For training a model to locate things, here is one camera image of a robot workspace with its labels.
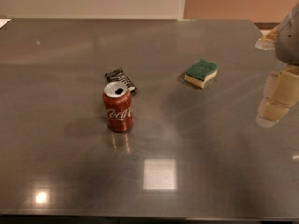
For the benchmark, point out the green and yellow sponge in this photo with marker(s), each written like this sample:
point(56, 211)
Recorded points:
point(200, 73)

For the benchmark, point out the white paper at table corner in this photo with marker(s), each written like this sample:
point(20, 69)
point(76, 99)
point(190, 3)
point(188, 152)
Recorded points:
point(4, 22)

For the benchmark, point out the red Coca-Cola can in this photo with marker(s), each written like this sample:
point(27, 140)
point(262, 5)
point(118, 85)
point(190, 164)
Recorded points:
point(117, 101)

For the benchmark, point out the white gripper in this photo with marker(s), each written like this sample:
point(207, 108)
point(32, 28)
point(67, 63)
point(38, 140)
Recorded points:
point(288, 42)

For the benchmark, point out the dark chocolate bar wrapper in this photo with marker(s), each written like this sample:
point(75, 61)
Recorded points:
point(118, 75)

